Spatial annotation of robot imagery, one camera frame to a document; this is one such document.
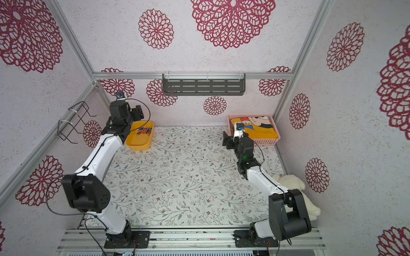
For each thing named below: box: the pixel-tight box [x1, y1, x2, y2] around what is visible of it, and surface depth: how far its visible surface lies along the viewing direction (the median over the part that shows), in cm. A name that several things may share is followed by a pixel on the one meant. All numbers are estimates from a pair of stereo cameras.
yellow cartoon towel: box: [230, 116, 279, 139], surface depth 115 cm
